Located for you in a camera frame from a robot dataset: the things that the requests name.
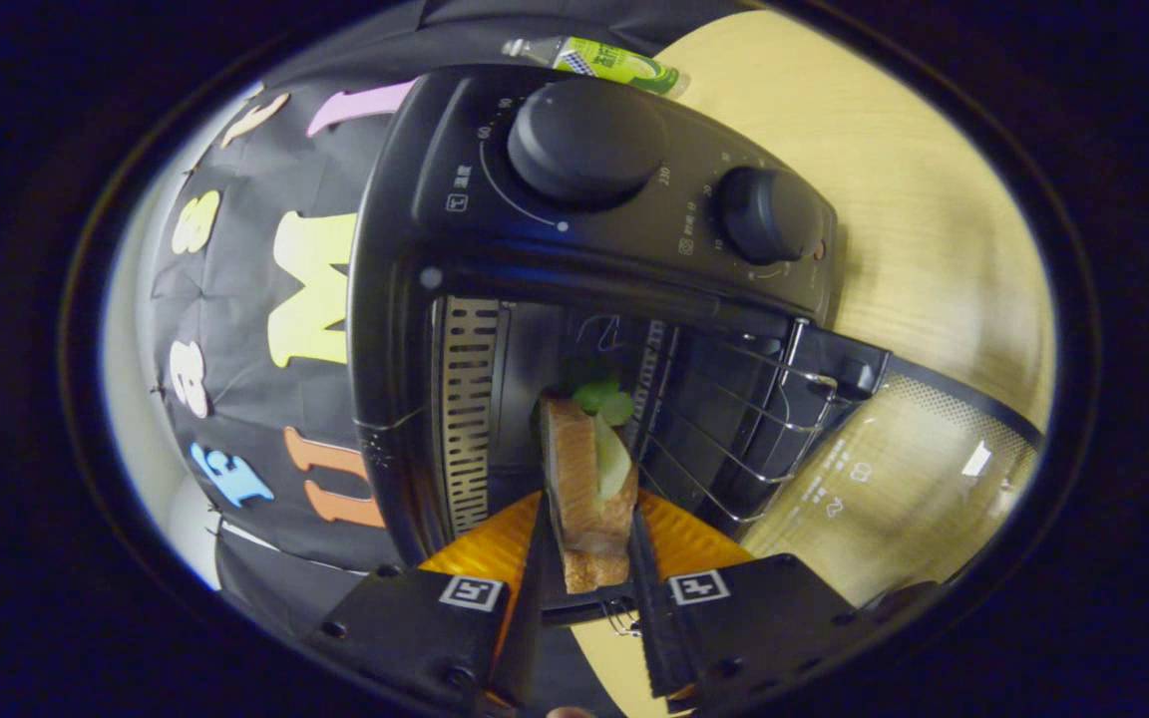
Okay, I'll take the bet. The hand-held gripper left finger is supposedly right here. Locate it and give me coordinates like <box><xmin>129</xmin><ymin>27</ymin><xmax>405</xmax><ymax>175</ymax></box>
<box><xmin>300</xmin><ymin>489</ymin><xmax>551</xmax><ymax>714</ymax></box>

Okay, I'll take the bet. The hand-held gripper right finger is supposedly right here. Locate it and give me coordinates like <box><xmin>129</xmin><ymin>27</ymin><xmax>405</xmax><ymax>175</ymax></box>
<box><xmin>629</xmin><ymin>489</ymin><xmax>870</xmax><ymax>714</ymax></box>

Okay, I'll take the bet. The toast sandwich with lettuce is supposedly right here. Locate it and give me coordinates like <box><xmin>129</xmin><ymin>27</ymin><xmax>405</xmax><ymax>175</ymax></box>
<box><xmin>538</xmin><ymin>377</ymin><xmax>638</xmax><ymax>594</ymax></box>

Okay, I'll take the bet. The black toaster oven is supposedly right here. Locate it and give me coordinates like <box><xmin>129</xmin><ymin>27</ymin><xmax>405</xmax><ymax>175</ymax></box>
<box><xmin>347</xmin><ymin>65</ymin><xmax>1046</xmax><ymax>609</ymax></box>

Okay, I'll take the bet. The green drink bottle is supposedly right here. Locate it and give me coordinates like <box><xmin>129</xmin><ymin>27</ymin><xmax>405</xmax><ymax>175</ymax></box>
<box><xmin>502</xmin><ymin>36</ymin><xmax>687</xmax><ymax>98</ymax></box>

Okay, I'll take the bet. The wire oven rack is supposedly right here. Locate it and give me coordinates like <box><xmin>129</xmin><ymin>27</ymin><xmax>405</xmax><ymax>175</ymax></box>
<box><xmin>634</xmin><ymin>319</ymin><xmax>840</xmax><ymax>525</ymax></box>

